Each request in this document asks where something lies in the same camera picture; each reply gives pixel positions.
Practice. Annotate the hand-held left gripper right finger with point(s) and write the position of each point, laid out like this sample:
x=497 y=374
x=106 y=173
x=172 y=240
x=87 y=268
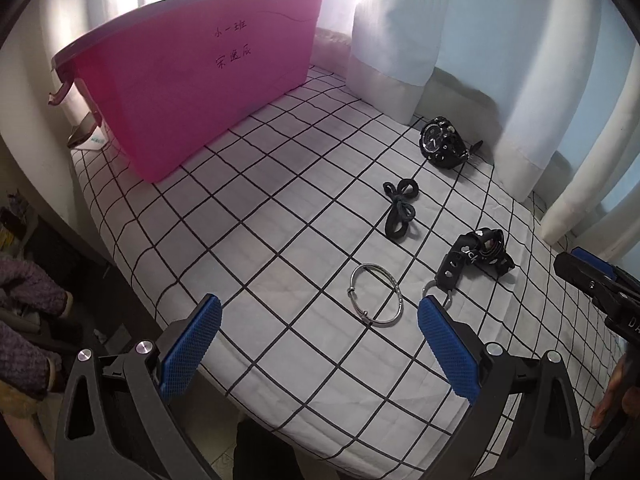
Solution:
x=447 y=350

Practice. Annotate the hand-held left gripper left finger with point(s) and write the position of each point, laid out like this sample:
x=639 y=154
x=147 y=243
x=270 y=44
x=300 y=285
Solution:
x=192 y=345

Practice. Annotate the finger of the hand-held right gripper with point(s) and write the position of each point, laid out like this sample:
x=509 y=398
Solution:
x=592 y=260
x=582 y=275

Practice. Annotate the silver bangle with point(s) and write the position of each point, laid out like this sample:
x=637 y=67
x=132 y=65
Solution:
x=401 y=300

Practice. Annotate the pink plastic storage bin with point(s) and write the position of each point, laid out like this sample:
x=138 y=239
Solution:
x=200 y=75

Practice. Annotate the person's right hand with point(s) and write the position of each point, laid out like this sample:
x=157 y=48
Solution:
x=610 y=395

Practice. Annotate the white pleated curtain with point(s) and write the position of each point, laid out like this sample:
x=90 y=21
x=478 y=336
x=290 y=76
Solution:
x=550 y=110

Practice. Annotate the purple knit slipper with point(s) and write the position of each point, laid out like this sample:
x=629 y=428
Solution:
x=30 y=285
x=25 y=355

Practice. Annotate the white grid bedsheet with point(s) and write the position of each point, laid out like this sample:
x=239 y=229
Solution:
x=300 y=210

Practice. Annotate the black wrist watch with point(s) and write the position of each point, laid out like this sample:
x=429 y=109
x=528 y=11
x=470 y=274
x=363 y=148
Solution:
x=440 y=140

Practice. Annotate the white teal packet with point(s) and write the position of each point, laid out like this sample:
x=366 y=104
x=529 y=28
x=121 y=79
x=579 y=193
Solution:
x=96 y=142

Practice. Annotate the white sheer curtain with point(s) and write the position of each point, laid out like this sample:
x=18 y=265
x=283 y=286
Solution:
x=390 y=35

